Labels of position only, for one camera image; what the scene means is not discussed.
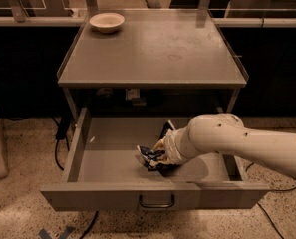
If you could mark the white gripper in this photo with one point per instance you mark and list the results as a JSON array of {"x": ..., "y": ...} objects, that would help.
[{"x": 170, "y": 145}]

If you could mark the blue chip bag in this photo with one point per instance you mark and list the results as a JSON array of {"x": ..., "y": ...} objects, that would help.
[{"x": 150, "y": 156}]

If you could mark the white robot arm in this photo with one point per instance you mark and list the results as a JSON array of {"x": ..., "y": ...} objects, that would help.
[{"x": 226, "y": 134}]

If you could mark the open grey top drawer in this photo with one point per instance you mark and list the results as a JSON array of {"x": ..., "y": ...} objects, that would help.
[{"x": 104, "y": 171}]

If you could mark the grey cabinet with top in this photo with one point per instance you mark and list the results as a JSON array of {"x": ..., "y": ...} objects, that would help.
[{"x": 161, "y": 63}]

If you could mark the black power adapter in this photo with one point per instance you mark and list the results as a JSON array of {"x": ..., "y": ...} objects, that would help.
[{"x": 63, "y": 127}]

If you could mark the white ceramic bowl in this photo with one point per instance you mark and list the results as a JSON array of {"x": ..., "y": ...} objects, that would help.
[{"x": 107, "y": 23}]

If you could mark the metal drawer handle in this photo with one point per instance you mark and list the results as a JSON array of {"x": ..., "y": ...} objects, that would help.
[{"x": 152, "y": 205}]

